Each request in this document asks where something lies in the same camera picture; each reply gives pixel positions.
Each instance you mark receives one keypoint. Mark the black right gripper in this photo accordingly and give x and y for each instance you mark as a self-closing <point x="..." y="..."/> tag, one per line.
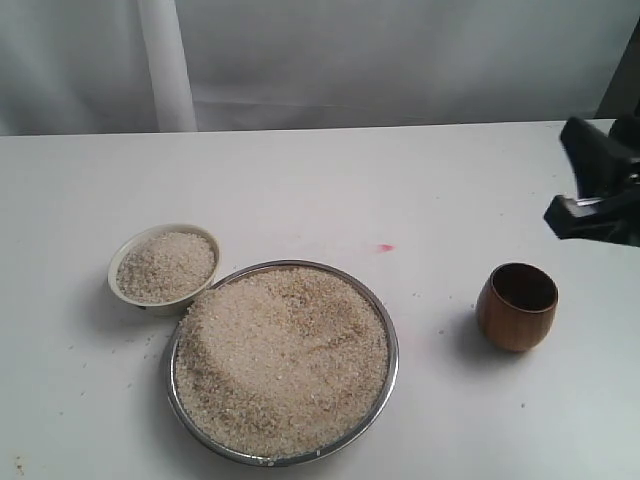
<point x="606" y="171"/>

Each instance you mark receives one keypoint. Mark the brown wooden cup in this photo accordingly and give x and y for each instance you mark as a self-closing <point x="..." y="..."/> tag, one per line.
<point x="516" y="307"/>

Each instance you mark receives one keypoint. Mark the rice in steel tray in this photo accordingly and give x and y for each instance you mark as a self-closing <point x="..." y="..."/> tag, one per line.
<point x="280" y="363"/>

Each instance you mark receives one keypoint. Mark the small cream bowl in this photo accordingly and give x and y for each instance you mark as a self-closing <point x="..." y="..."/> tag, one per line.
<point x="170" y="308"/>

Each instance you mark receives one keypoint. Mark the white uncooked rice grains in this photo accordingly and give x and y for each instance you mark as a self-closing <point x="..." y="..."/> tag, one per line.
<point x="166" y="267"/>

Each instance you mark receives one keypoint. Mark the steel round tray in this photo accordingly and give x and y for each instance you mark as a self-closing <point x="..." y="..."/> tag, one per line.
<point x="169" y="369"/>

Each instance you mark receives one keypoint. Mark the white backdrop cloth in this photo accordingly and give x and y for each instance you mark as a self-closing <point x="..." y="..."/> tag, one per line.
<point x="80" y="67"/>

